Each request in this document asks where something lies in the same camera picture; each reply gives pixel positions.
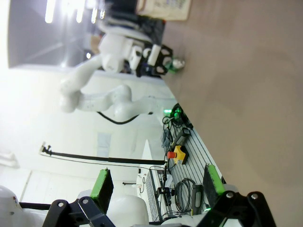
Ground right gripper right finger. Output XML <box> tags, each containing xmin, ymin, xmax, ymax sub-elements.
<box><xmin>196</xmin><ymin>164</ymin><xmax>277</xmax><ymax>227</ymax></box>

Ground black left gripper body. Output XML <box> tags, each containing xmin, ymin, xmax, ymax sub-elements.
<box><xmin>136</xmin><ymin>44</ymin><xmax>174</xmax><ymax>78</ymax></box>

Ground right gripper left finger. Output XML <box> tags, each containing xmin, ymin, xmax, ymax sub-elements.
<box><xmin>43</xmin><ymin>167</ymin><xmax>115</xmax><ymax>227</ymax></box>

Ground green soda can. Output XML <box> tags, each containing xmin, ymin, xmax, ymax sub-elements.
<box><xmin>172</xmin><ymin>58</ymin><xmax>186</xmax><ymax>70</ymax></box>

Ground black equipment rack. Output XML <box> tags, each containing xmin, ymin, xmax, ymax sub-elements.
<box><xmin>104</xmin><ymin>7</ymin><xmax>165</xmax><ymax>45</ymax></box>

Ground black boom pole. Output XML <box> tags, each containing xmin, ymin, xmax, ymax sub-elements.
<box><xmin>39</xmin><ymin>141</ymin><xmax>168</xmax><ymax>166</ymax></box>

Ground yellow emergency stop button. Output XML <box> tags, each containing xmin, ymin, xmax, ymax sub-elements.
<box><xmin>167</xmin><ymin>145</ymin><xmax>188</xmax><ymax>166</ymax></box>

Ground black electronics box green light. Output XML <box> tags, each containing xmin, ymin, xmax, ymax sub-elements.
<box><xmin>162</xmin><ymin>102</ymin><xmax>190</xmax><ymax>128</ymax></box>

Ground white slatted rack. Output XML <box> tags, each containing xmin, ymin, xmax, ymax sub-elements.
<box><xmin>144</xmin><ymin>168</ymin><xmax>164</xmax><ymax>223</ymax></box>

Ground black power adapter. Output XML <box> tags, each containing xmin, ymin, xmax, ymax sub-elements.
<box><xmin>172</xmin><ymin>127</ymin><xmax>192</xmax><ymax>145</ymax></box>

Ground ceiling light strip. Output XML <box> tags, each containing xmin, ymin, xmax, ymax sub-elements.
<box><xmin>75</xmin><ymin>0</ymin><xmax>83</xmax><ymax>24</ymax></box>
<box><xmin>44</xmin><ymin>0</ymin><xmax>54</xmax><ymax>24</ymax></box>

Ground black handle device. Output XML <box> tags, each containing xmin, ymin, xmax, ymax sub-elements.
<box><xmin>191</xmin><ymin>183</ymin><xmax>205</xmax><ymax>215</ymax></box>

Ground grey slatted base plate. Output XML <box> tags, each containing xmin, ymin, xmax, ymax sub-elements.
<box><xmin>163</xmin><ymin>122</ymin><xmax>227</xmax><ymax>213</ymax></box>

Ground cream basket brown handles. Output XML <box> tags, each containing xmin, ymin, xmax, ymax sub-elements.
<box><xmin>136</xmin><ymin>0</ymin><xmax>192</xmax><ymax>22</ymax></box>

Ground coiled black cable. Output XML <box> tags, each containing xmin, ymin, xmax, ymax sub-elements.
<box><xmin>174</xmin><ymin>177</ymin><xmax>197</xmax><ymax>213</ymax></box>

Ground black camera on stand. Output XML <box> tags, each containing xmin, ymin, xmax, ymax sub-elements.
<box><xmin>156</xmin><ymin>160</ymin><xmax>177</xmax><ymax>220</ymax></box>

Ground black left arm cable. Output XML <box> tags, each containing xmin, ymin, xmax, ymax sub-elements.
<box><xmin>96</xmin><ymin>110</ymin><xmax>143</xmax><ymax>125</ymax></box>

